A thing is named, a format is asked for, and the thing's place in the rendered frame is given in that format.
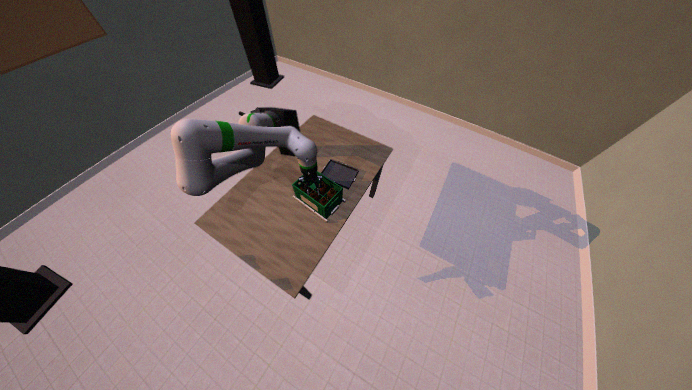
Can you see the green plastic crate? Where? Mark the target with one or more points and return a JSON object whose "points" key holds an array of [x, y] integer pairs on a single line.
{"points": [[326, 210]]}

